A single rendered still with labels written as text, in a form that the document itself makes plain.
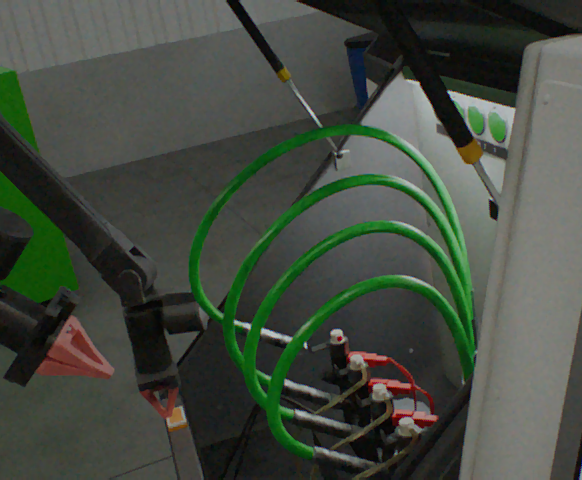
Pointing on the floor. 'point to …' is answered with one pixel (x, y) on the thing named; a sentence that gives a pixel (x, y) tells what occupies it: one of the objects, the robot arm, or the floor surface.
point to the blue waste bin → (358, 65)
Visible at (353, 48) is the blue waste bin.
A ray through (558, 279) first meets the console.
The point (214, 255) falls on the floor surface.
